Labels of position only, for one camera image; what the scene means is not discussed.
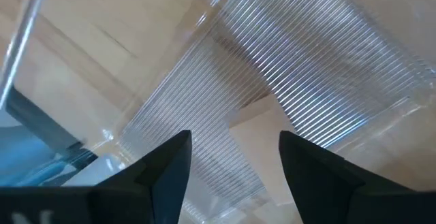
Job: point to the clear plastic bin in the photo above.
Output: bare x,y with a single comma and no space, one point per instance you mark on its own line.
306,47

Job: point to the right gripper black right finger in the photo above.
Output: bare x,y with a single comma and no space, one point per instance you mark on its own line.
313,183

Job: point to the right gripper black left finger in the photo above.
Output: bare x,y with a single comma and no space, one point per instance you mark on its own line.
167,183

